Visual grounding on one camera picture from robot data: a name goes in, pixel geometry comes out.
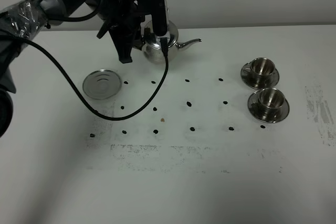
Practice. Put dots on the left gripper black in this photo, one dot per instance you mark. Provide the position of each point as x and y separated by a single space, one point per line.
123 28

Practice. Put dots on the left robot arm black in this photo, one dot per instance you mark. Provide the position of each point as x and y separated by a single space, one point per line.
21 22

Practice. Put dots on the teapot saucer stainless steel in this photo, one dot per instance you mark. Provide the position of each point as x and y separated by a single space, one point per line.
101 84

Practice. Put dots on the far stainless steel saucer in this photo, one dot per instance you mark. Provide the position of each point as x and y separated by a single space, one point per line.
258 84

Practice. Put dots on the far stainless steel teacup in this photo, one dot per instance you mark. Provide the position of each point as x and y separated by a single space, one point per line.
262 68

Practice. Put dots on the stainless steel teacup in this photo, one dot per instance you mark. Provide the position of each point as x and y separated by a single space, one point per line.
262 68
266 101

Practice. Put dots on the near stainless steel saucer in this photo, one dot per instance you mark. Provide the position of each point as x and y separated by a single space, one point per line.
267 117

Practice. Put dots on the near stainless steel teacup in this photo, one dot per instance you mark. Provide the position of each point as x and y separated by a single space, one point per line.
266 101

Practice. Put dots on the left camera cable black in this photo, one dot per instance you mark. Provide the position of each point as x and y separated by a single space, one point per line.
163 41

